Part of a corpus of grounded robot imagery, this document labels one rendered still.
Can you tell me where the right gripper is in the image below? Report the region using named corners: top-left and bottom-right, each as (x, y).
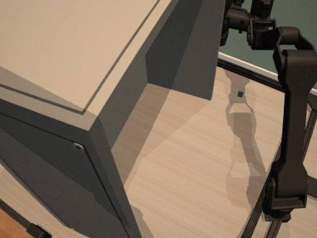
top-left (220, 0), bottom-right (250, 46)

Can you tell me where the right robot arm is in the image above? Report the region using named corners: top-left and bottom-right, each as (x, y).
top-left (246, 0), bottom-right (317, 221)

